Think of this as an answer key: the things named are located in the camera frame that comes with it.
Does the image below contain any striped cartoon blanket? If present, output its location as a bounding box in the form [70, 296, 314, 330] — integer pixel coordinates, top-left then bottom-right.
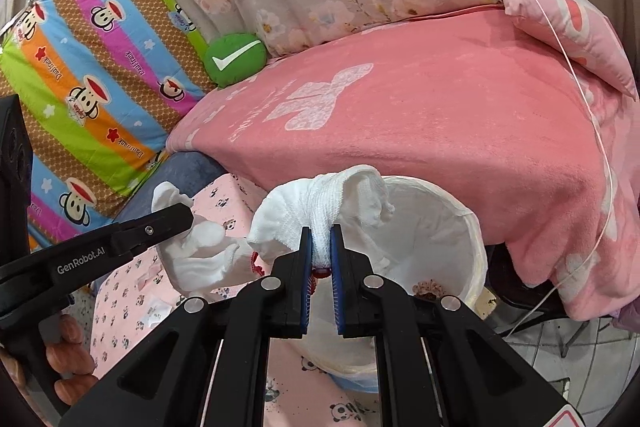
[0, 0, 216, 253]

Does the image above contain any pink pillow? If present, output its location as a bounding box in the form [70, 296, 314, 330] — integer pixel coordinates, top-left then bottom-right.
[495, 0, 638, 100]

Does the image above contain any white sock with red trim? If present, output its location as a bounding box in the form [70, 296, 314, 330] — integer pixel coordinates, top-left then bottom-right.
[247, 164, 396, 293]

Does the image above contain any white bin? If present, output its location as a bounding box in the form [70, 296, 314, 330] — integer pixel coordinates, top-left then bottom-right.
[280, 175, 488, 393]

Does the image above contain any pink panda print cloth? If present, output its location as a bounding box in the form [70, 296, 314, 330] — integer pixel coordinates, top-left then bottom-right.
[92, 173, 386, 427]

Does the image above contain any purple cloth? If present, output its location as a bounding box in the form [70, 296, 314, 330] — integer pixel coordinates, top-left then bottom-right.
[612, 304, 640, 333]

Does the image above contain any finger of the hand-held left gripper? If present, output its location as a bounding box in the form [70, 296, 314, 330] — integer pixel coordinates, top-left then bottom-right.
[112, 203, 195, 258]

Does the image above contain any dark furniture frame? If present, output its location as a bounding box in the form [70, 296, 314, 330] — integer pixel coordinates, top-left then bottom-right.
[485, 244, 596, 358]

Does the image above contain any clear plastic bag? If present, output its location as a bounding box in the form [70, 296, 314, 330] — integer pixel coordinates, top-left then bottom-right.
[141, 298, 169, 326]

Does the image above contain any pink blanket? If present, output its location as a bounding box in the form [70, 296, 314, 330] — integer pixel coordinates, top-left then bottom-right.
[165, 2, 640, 323]

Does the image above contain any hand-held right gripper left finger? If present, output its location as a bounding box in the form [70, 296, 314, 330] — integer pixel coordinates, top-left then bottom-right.
[57, 227, 313, 427]

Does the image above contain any person's left hand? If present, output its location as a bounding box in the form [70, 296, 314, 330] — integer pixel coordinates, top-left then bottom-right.
[45, 313, 99, 408]

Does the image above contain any blue-grey sofa cushion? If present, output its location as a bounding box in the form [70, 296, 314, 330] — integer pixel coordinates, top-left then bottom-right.
[115, 152, 226, 223]

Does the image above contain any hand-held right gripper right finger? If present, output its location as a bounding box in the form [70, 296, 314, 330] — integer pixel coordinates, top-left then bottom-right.
[330, 224, 586, 427]

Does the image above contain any green cushion with white check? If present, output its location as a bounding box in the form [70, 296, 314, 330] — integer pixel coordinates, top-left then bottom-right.
[202, 33, 267, 88]

